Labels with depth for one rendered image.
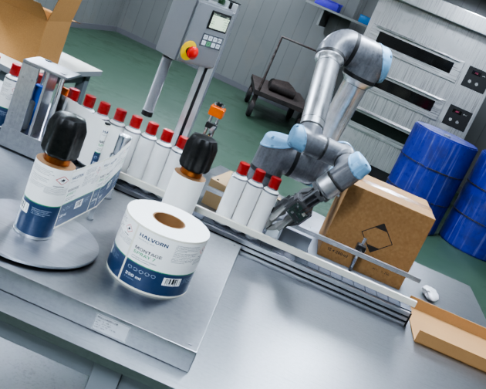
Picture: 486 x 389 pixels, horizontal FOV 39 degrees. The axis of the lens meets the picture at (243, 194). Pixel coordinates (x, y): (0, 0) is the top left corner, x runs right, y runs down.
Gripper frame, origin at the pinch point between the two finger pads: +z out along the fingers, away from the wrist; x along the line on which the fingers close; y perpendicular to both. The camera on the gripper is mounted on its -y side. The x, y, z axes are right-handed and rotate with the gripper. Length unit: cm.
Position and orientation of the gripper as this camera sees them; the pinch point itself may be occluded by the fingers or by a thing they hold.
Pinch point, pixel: (269, 225)
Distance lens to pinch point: 213.8
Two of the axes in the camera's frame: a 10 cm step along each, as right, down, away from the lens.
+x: 6.1, 7.9, 1.2
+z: -7.8, 5.7, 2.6
